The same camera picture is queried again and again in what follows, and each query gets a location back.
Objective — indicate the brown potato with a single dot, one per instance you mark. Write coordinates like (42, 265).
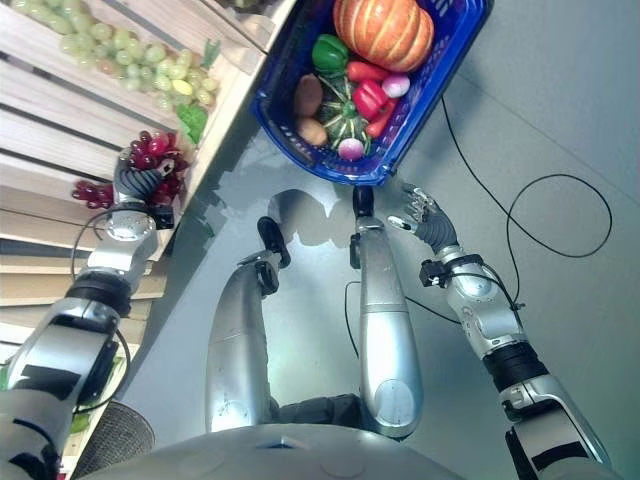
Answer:
(308, 95)
(312, 130)

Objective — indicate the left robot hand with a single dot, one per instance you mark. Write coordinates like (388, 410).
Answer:
(136, 182)

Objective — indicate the right silver robot leg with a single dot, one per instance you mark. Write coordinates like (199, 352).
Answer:
(384, 320)

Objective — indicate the dark red grape bunch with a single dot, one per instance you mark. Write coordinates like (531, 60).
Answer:
(159, 150)

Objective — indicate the red bell pepper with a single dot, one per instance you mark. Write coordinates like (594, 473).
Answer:
(369, 98)

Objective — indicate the wooden display shelf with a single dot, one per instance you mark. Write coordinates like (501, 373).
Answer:
(75, 130)

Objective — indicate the small red grape cluster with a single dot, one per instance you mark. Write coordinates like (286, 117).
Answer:
(93, 193)

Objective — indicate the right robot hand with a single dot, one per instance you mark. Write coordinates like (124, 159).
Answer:
(434, 220)

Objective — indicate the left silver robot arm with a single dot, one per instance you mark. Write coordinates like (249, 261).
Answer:
(75, 320)

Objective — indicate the pink white radish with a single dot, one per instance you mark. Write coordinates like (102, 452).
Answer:
(350, 149)
(396, 85)

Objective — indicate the blue plastic shopping basket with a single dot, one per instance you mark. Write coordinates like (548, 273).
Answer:
(429, 95)

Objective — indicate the silver robot torso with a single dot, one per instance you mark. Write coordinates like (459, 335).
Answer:
(320, 450)

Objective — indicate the large orange pumpkin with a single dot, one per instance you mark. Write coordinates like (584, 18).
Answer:
(384, 33)

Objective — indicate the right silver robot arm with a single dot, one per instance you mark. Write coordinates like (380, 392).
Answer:
(505, 340)

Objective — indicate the green plastic grape leaf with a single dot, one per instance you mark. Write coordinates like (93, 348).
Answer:
(193, 122)

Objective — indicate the grey woven basket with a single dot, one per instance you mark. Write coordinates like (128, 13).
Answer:
(116, 439)

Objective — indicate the orange carrot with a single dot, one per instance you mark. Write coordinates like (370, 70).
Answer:
(367, 72)
(384, 118)

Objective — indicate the small green striped squash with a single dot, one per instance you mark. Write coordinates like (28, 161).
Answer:
(343, 113)

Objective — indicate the green bell pepper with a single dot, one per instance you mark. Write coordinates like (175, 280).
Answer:
(329, 52)

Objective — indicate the green grape bunch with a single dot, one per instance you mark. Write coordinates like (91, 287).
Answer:
(125, 55)

